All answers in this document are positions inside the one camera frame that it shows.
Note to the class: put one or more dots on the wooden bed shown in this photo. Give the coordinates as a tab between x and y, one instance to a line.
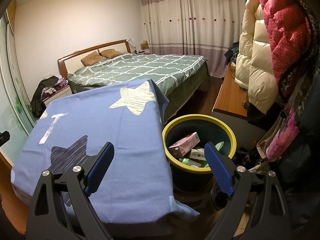
62	67

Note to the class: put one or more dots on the pink cardboard box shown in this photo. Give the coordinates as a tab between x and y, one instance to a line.
183	143

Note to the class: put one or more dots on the brown pillow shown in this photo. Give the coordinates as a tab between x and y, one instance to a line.
111	53
92	58

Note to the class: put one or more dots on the white wall socket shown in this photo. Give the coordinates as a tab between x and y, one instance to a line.
48	75

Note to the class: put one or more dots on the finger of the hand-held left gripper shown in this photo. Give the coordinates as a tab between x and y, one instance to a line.
4	138

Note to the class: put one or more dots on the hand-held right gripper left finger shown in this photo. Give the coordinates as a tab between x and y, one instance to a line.
100	170

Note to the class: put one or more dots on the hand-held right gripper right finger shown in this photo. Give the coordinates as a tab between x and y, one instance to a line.
220	172

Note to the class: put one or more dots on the blue star-print tablecloth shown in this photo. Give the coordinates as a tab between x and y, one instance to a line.
112	125

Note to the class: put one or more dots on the wooden desk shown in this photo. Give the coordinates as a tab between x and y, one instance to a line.
230	95

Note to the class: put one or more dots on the pink floral bag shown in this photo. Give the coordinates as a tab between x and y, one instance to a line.
285	135

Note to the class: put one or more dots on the beige and mauve curtain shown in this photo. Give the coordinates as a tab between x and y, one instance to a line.
187	17

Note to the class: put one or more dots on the green checked quilt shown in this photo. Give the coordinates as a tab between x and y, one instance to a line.
150	70

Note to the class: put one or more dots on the dark bin with yellow rim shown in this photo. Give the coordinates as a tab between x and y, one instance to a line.
187	180

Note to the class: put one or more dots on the cream puffer jacket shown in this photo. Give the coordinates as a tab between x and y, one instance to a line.
255	55

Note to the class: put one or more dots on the heap of clothes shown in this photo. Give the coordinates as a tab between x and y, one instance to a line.
232	52

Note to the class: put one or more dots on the red puffer jacket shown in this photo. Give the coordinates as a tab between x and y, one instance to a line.
282	25

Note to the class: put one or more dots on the glass sliding wardrobe door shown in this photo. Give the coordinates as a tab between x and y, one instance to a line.
15	92

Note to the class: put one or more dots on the brown paper bag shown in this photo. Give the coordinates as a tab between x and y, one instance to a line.
144	45

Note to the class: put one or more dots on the white nightstand with clothes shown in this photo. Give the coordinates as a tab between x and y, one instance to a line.
37	97

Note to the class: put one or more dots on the white bottle with green label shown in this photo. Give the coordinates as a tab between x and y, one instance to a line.
188	161

